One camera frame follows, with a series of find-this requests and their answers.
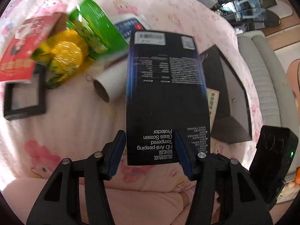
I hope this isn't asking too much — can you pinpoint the black screen protector box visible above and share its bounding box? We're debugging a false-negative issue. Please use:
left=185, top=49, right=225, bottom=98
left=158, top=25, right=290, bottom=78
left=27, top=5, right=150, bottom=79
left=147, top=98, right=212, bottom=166
left=126, top=31, right=210, bottom=166

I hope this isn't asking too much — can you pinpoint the white wet wipes pack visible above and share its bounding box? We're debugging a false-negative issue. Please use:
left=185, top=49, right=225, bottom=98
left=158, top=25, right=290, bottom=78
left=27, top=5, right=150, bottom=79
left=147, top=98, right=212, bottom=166
left=109, top=13, right=151, bottom=43

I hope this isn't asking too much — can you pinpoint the beige printed card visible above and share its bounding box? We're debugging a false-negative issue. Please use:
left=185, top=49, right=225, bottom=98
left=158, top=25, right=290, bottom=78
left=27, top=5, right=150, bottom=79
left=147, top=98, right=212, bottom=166
left=206, top=88, right=219, bottom=131

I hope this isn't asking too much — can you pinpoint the grey padded headboard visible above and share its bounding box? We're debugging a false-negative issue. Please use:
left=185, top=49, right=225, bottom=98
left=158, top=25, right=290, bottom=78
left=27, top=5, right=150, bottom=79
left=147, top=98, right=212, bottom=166
left=237, top=31, right=299, bottom=141

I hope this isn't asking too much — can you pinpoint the black Daphne shoe box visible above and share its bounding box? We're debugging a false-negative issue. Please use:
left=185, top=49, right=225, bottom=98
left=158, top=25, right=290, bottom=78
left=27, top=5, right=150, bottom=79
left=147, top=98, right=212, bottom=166
left=202, top=45, right=252, bottom=144

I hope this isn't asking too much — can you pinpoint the pink cartoon bedspread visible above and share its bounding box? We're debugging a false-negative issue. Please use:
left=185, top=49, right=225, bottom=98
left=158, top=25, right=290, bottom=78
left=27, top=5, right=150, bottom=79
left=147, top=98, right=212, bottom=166
left=0, top=0, right=266, bottom=193

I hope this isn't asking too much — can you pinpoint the white paper roll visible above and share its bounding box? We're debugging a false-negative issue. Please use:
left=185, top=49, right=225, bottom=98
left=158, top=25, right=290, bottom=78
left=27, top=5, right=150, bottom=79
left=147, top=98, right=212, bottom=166
left=93, top=61, right=128, bottom=103

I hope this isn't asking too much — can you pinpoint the open clothes closet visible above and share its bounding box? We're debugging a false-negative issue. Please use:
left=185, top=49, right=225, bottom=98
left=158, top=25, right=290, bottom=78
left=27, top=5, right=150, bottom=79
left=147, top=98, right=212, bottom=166
left=197, top=0, right=280, bottom=32

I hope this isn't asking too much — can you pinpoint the yellow snack packet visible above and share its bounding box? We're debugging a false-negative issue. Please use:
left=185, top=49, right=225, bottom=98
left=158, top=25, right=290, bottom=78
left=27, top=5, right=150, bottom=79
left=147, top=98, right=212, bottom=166
left=31, top=29, right=89, bottom=89

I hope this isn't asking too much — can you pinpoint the red booklet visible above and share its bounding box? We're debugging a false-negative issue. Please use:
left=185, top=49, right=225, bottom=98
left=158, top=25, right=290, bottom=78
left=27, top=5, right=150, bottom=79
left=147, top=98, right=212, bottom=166
left=1, top=13, right=61, bottom=83

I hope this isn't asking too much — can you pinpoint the green snack packet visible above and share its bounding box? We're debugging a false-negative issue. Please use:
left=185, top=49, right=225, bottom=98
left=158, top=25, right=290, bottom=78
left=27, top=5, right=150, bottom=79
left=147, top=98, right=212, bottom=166
left=67, top=0, right=129, bottom=60

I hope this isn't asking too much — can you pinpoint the small black frame box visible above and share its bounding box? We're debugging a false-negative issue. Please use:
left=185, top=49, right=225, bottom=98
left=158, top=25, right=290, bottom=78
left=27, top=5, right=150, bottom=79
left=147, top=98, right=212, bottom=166
left=4, top=64, right=46, bottom=121

